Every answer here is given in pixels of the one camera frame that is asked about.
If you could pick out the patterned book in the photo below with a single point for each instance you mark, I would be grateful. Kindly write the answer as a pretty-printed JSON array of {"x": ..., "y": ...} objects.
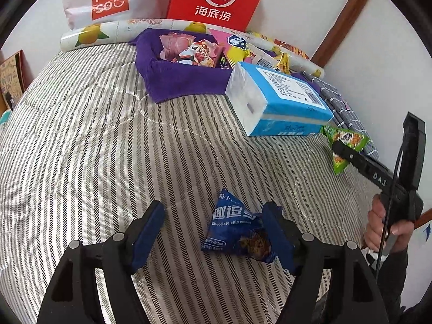
[{"x": 13, "y": 71}]

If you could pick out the person's right hand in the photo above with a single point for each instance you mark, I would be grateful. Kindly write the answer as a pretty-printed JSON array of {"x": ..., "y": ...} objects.
[{"x": 374, "y": 229}]

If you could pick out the blue tissue pack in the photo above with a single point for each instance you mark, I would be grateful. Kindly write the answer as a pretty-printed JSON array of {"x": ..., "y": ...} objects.
[{"x": 287, "y": 101}]

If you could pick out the teal and white box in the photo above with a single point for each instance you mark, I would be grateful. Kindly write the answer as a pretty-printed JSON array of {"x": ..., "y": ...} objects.
[{"x": 4, "y": 119}]

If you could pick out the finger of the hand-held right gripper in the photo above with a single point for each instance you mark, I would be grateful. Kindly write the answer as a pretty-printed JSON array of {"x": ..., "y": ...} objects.
[{"x": 347, "y": 157}]

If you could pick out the purple fabric basket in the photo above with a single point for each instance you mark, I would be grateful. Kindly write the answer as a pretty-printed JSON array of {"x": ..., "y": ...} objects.
[{"x": 182, "y": 81}]

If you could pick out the pink and yellow snack bag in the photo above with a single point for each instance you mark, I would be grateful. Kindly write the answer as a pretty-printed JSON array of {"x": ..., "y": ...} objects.
[{"x": 233, "y": 49}]

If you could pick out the panda print snack packet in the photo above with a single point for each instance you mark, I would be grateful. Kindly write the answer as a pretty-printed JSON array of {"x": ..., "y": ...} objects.
[{"x": 195, "y": 55}]

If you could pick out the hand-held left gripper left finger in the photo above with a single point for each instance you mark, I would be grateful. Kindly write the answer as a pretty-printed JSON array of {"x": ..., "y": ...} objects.
[{"x": 148, "y": 236}]

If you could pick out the grey checked folded cloth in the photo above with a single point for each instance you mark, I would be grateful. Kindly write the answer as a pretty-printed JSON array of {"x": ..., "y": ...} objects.
[{"x": 337, "y": 101}]

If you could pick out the brown wooden door frame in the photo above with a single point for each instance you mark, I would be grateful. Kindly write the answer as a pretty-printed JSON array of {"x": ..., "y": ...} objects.
[{"x": 347, "y": 17}]

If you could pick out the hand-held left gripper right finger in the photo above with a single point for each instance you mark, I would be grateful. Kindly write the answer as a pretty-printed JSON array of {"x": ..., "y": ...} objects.
[{"x": 280, "y": 236}]

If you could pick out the white barcode snack packet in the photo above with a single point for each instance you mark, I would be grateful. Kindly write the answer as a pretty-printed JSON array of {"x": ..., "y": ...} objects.
[{"x": 265, "y": 60}]

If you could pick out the orange red snack bag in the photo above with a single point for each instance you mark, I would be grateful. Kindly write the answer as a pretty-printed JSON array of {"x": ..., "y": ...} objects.
[{"x": 290, "y": 49}]

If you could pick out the striped quilted table cover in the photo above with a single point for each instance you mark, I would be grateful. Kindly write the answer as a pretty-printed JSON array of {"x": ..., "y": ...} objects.
[{"x": 101, "y": 141}]

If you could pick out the yellow snack packet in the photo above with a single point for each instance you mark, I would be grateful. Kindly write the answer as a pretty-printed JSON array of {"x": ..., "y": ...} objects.
[{"x": 282, "y": 64}]

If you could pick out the lemon print wallpaper roll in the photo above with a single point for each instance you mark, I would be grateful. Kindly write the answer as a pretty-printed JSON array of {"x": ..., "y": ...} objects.
[{"x": 87, "y": 37}]

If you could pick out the blue cookie packet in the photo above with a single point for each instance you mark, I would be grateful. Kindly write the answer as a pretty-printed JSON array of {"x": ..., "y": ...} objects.
[{"x": 233, "y": 222}]

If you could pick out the green triangular snack packet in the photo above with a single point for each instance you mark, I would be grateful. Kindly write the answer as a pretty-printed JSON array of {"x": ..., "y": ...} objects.
[{"x": 351, "y": 140}]

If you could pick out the person's right forearm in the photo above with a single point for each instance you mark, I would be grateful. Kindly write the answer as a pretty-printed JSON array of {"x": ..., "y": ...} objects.
[{"x": 398, "y": 287}]

